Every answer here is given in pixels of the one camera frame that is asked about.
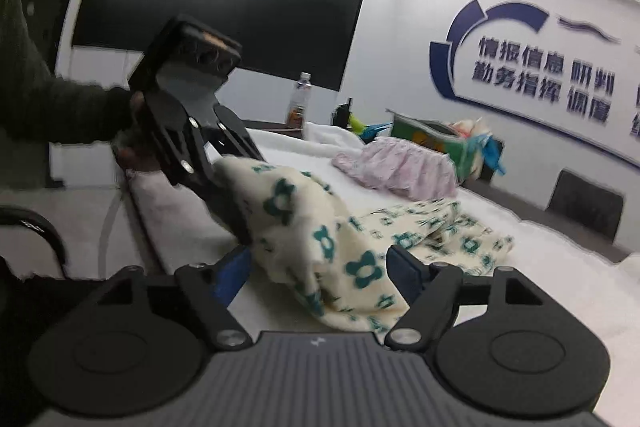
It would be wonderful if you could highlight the white towel table cover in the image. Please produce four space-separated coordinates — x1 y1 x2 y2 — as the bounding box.
124 120 640 423

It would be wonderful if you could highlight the blue plastic bag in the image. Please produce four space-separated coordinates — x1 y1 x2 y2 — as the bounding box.
473 132 506 181

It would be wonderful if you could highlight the clear plastic bottle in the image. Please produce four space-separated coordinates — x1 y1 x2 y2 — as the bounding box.
285 72 312 129

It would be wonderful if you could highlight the cream garment teal flower print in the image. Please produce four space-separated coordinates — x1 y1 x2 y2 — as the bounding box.
213 156 514 337

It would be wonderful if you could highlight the black walkie talkie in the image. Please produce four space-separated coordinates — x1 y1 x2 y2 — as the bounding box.
332 98 352 129

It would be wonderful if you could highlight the person's left hand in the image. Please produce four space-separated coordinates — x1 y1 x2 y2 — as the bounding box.
111 92 162 172

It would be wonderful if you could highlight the dark sleeved left forearm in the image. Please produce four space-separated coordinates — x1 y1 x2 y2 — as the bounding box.
1 0 134 144

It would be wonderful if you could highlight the pink floral skirt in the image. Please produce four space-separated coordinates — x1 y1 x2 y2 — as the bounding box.
332 136 458 202

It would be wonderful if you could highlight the yellow green toy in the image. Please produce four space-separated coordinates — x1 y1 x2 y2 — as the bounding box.
348 114 393 144

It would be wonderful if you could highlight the black chair back left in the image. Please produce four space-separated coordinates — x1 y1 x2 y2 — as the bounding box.
546 169 625 243

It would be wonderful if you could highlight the green cardboard box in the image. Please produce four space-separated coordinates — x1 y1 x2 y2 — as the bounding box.
388 109 484 182

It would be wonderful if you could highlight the black office chair armrest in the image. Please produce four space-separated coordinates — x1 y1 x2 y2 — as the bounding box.
0 205 68 279

